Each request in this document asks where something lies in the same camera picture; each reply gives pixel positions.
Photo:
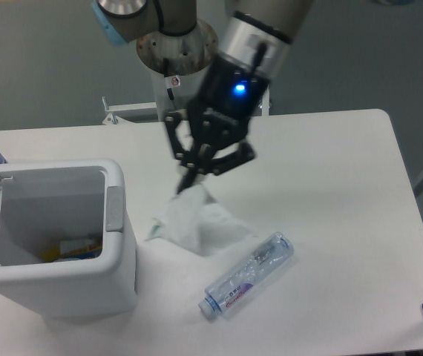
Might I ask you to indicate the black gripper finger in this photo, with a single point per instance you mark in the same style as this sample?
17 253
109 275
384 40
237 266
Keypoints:
207 164
187 158

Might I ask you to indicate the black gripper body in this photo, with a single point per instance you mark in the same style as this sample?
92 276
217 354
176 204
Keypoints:
221 75

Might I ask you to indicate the white plastic wrapper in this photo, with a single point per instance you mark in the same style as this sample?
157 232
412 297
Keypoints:
195 221

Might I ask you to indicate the clear plastic water bottle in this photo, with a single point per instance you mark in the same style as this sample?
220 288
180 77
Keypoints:
229 289

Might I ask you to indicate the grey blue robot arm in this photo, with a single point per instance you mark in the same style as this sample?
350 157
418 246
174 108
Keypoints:
255 35

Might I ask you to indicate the white plastic trash can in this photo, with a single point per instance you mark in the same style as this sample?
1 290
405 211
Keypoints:
42 203

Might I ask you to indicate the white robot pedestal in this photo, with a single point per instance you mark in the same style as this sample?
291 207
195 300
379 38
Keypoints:
178 63

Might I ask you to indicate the white metal frame bracket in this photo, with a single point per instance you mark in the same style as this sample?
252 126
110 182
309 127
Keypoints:
130 111

